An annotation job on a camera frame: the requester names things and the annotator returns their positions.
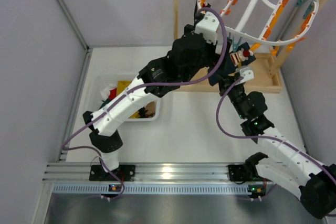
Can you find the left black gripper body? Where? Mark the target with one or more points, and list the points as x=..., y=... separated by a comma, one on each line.
x=219, y=54

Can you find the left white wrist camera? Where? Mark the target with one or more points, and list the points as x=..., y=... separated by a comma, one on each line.
x=208, y=27

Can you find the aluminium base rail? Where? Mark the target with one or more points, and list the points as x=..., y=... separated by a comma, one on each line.
x=153, y=179

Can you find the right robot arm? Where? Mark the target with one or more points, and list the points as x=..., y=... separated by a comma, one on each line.
x=309, y=180

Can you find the white plastic basket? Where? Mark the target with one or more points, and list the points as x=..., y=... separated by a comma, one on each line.
x=106, y=87

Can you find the wooden hanger rack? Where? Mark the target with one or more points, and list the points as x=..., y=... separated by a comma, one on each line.
x=266, y=66

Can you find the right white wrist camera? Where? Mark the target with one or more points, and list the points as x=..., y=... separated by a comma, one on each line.
x=244, y=74

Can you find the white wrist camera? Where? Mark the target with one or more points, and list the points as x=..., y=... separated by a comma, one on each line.
x=208, y=27
x=244, y=74

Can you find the navy sock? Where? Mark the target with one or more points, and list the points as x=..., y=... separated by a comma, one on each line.
x=233, y=60

